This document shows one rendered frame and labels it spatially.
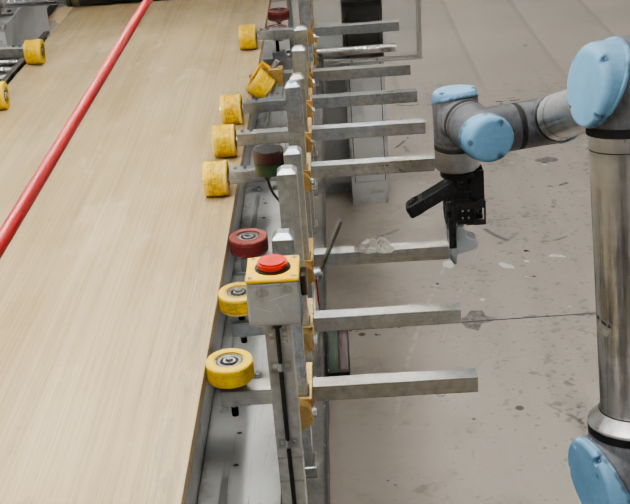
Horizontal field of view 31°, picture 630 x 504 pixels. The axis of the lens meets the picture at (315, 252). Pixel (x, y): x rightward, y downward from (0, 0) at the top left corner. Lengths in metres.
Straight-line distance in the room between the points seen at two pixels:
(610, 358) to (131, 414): 0.74
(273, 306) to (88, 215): 1.15
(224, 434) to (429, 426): 1.18
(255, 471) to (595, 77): 0.98
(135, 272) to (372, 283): 1.94
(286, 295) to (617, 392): 0.54
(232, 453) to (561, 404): 1.46
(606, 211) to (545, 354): 2.04
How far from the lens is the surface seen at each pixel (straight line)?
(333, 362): 2.26
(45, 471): 1.72
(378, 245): 2.33
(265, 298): 1.46
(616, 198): 1.62
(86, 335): 2.05
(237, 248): 2.32
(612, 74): 1.56
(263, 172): 2.21
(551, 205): 4.70
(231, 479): 2.10
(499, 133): 2.10
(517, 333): 3.75
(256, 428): 2.23
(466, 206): 2.29
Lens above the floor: 1.87
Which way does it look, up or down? 25 degrees down
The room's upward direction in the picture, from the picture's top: 4 degrees counter-clockwise
